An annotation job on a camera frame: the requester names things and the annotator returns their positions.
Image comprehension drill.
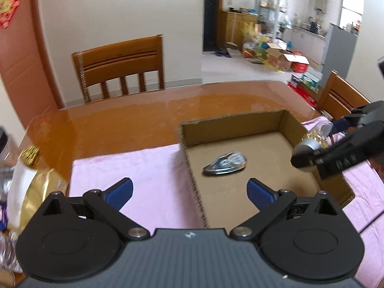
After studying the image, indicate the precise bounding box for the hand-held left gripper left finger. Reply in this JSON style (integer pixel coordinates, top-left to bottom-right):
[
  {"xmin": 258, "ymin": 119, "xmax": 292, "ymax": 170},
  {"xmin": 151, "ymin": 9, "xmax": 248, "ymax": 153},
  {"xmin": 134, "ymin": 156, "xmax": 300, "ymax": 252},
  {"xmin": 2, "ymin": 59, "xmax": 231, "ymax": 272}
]
[{"xmin": 36, "ymin": 178, "xmax": 150, "ymax": 241}]

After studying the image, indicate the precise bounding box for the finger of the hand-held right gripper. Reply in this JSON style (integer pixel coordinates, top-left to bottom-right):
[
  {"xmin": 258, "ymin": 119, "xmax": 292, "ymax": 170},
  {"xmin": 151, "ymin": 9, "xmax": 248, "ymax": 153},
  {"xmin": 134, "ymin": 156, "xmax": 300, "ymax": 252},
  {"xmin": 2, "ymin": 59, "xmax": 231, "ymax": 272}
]
[
  {"xmin": 331, "ymin": 103, "xmax": 375, "ymax": 133},
  {"xmin": 292, "ymin": 129, "xmax": 373, "ymax": 179}
]

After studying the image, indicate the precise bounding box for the kitchen counter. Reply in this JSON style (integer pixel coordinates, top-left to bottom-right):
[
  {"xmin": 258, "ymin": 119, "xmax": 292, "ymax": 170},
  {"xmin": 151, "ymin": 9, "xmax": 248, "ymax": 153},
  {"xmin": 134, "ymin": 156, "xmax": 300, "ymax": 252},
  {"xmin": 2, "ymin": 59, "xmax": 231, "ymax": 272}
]
[{"xmin": 283, "ymin": 25, "xmax": 327, "ymax": 62}]

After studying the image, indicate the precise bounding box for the clear plastic bottle silver cap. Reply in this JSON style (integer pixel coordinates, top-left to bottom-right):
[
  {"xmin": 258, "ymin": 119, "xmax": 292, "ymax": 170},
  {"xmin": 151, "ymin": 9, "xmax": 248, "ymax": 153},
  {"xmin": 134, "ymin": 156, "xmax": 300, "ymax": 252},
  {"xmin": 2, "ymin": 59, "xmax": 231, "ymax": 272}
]
[{"xmin": 295, "ymin": 122, "xmax": 333, "ymax": 156}]

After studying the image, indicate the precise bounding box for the shiny silver metal object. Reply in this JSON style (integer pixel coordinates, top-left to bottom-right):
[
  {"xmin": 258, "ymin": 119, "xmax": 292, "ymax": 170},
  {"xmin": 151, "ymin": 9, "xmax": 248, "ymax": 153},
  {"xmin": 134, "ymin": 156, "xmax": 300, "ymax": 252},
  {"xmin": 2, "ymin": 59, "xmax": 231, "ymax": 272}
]
[{"xmin": 202, "ymin": 152, "xmax": 247, "ymax": 176}]

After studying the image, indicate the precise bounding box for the gold paper bag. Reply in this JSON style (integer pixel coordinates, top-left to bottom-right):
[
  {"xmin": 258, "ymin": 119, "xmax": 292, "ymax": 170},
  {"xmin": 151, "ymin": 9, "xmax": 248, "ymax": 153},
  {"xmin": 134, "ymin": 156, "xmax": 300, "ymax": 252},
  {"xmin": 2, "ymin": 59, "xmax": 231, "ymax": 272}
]
[{"xmin": 6, "ymin": 145, "xmax": 69, "ymax": 234}]

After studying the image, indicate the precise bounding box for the wooden cabinet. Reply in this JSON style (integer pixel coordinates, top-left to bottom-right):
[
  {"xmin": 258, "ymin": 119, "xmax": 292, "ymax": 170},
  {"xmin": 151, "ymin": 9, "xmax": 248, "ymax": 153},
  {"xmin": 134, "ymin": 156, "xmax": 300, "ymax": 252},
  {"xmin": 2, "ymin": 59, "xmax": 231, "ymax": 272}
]
[{"xmin": 222, "ymin": 10, "xmax": 259, "ymax": 48}]

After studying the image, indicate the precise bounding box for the pink cloth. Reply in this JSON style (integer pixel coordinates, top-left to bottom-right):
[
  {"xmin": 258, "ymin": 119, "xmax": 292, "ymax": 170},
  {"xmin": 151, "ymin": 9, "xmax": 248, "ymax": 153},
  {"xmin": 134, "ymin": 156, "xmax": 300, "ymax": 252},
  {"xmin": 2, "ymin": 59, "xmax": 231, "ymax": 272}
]
[{"xmin": 69, "ymin": 115, "xmax": 384, "ymax": 246}]

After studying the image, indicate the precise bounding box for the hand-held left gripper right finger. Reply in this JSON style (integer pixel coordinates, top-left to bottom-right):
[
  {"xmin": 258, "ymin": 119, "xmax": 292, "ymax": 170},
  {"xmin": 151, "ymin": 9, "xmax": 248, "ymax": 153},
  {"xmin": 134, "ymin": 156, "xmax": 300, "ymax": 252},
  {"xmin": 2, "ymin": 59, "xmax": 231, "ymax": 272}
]
[{"xmin": 230, "ymin": 178, "xmax": 345, "ymax": 241}]

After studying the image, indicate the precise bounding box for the open cardboard carton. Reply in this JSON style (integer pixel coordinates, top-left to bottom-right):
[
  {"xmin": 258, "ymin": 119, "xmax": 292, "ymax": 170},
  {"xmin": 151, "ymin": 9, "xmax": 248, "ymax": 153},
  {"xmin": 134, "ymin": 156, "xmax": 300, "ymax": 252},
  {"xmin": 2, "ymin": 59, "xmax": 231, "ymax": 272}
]
[{"xmin": 265, "ymin": 43, "xmax": 309, "ymax": 71}]

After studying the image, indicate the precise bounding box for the crumpled clear plastic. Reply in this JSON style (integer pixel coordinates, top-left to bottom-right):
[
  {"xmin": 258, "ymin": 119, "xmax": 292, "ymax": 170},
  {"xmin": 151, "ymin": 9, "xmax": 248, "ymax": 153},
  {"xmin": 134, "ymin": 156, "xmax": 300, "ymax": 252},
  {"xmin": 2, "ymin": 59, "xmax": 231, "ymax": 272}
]
[{"xmin": 0, "ymin": 231, "xmax": 23, "ymax": 272}]

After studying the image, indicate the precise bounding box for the yellow plastic bag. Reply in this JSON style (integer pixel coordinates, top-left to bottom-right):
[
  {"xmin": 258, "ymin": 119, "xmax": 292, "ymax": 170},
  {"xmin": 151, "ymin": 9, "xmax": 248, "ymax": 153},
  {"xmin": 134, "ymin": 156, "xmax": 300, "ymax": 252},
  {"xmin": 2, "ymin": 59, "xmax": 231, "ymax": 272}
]
[{"xmin": 241, "ymin": 22, "xmax": 255, "ymax": 41}]

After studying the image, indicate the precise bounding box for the wooden chair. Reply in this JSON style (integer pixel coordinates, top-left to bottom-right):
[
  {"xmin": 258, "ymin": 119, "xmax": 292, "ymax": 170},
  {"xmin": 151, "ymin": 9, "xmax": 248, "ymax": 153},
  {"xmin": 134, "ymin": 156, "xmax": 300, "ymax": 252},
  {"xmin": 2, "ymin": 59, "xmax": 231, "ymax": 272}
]
[
  {"xmin": 316, "ymin": 70, "xmax": 372, "ymax": 120},
  {"xmin": 71, "ymin": 34, "xmax": 165, "ymax": 104}
]

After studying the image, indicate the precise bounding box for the brown cardboard box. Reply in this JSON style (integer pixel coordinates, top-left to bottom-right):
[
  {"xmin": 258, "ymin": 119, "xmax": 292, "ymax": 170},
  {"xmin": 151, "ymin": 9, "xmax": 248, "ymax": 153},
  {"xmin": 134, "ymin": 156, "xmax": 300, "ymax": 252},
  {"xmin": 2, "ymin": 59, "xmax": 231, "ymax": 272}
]
[{"xmin": 178, "ymin": 109, "xmax": 356, "ymax": 228}]

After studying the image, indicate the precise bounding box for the grey refrigerator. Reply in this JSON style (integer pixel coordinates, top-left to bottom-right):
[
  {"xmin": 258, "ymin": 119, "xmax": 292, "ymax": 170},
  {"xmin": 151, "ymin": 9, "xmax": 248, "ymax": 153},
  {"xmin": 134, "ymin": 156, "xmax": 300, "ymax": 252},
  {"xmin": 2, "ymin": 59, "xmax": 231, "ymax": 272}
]
[{"xmin": 319, "ymin": 22, "xmax": 359, "ymax": 81}]

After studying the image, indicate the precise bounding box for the red door decoration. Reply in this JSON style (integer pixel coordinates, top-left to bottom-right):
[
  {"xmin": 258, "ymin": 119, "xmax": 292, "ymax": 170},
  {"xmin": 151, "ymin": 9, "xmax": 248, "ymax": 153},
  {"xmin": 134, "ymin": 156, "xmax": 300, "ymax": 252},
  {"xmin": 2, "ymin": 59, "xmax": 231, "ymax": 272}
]
[{"xmin": 0, "ymin": 0, "xmax": 21, "ymax": 29}]

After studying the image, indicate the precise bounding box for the brown wooden door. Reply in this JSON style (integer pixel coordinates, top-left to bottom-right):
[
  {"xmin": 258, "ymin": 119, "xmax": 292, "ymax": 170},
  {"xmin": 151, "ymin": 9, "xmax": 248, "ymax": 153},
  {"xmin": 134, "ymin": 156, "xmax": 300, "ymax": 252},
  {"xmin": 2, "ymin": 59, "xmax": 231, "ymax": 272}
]
[{"xmin": 0, "ymin": 0, "xmax": 65, "ymax": 132}]

